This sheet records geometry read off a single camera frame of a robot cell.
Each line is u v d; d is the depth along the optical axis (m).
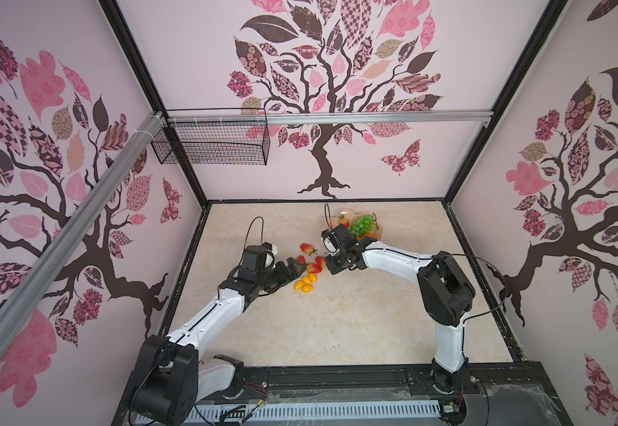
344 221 1.07
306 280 0.94
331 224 1.08
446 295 0.50
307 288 0.92
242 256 0.66
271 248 0.81
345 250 0.74
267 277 0.72
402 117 1.99
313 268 0.97
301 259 1.00
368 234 1.03
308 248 1.02
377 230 1.03
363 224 1.01
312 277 0.95
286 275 0.74
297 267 0.76
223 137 0.95
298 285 0.92
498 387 0.73
